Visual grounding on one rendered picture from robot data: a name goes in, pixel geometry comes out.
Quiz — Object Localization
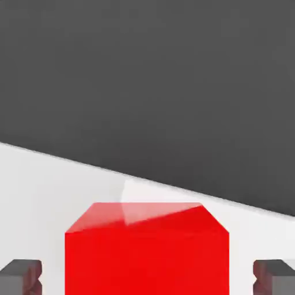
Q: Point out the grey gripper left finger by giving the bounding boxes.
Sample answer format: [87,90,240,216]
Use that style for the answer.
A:
[0,259,43,295]

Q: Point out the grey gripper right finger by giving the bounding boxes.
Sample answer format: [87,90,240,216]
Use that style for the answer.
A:
[252,259,295,295]

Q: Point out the small red cube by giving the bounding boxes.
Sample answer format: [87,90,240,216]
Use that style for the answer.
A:
[65,202,230,295]

